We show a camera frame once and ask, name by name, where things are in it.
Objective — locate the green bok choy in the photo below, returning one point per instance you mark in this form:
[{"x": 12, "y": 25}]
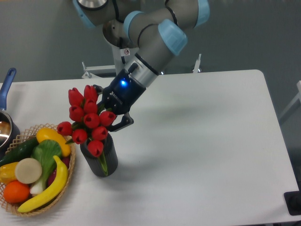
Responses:
[{"x": 44, "y": 153}]

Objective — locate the black device at table edge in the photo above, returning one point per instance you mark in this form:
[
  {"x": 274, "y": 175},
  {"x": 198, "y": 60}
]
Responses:
[{"x": 293, "y": 202}]

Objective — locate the yellow bell pepper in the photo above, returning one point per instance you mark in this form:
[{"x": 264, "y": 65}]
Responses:
[{"x": 7, "y": 173}]

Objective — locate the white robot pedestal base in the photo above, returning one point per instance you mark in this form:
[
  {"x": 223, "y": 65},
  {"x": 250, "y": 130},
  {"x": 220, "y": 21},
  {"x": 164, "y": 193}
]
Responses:
[{"x": 121, "y": 56}]

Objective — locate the blue handled saucepan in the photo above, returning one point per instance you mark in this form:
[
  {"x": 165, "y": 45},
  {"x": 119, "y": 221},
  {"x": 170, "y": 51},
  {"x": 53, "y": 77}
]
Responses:
[{"x": 8, "y": 129}]

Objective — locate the white frame at right edge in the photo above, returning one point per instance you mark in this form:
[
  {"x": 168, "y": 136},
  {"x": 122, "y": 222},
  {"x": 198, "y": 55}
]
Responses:
[{"x": 293, "y": 105}]

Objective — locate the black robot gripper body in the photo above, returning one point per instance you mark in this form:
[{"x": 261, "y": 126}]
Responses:
[{"x": 122, "y": 93}]

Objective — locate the orange fruit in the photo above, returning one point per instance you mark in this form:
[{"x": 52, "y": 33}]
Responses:
[{"x": 16, "y": 192}]

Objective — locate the green cucumber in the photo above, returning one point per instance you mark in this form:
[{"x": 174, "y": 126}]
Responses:
[{"x": 22, "y": 151}]

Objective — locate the beige round disc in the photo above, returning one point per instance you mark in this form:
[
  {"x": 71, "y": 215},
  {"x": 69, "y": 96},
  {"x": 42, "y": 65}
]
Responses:
[{"x": 28, "y": 170}]

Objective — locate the yellow banana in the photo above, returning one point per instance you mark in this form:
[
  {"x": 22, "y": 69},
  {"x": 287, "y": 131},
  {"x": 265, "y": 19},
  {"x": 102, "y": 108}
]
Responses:
[{"x": 49, "y": 193}]

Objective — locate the woven wicker basket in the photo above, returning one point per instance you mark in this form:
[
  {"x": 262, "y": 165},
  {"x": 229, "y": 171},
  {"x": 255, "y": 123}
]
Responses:
[{"x": 25, "y": 135}]

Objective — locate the dark grey ribbed vase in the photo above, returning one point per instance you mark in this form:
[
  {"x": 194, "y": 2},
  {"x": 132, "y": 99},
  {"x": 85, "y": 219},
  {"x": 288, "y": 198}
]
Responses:
[{"x": 106, "y": 163}]

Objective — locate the red tulip bouquet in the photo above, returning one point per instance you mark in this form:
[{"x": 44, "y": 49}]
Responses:
[{"x": 89, "y": 124}]

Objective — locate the dark red vegetable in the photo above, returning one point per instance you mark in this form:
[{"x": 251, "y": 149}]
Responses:
[{"x": 66, "y": 161}]

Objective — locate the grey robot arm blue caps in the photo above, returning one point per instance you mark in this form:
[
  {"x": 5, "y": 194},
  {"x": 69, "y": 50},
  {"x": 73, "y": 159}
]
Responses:
[{"x": 158, "y": 36}]

